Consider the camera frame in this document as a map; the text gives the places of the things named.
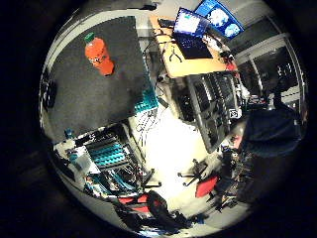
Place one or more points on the orange drink bottle green cap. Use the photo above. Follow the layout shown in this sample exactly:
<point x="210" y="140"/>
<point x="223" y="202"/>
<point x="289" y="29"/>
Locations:
<point x="99" y="56"/>

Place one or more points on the dark metal shelf rack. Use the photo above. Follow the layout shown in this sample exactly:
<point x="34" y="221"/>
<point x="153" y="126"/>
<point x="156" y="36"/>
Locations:
<point x="208" y="112"/>

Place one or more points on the teal drawer rack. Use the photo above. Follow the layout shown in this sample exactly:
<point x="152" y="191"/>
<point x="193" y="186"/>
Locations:
<point x="109" y="155"/>

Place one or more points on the light wooden desk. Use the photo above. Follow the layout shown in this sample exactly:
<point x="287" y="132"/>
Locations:
<point x="194" y="67"/>

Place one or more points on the black pliers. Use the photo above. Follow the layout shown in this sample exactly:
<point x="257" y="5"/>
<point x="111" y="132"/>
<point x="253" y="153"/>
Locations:
<point x="175" y="54"/>

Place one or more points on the dark grey table mat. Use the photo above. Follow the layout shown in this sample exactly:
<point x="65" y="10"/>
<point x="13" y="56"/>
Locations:
<point x="95" y="95"/>

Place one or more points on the black and white marker tag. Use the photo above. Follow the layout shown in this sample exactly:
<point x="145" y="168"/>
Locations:
<point x="233" y="113"/>

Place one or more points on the open black laptop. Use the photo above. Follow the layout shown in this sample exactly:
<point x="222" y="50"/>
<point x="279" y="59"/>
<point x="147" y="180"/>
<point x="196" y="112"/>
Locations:
<point x="193" y="46"/>

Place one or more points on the red office chair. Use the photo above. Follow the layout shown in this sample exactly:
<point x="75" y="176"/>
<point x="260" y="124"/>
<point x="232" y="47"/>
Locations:
<point x="138" y="200"/>
<point x="206" y="186"/>

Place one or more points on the person in dark clothes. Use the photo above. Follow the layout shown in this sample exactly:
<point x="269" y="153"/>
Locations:
<point x="270" y="132"/>

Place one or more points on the monitor with blue screen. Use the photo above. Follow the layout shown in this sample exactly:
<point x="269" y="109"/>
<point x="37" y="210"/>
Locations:
<point x="218" y="16"/>

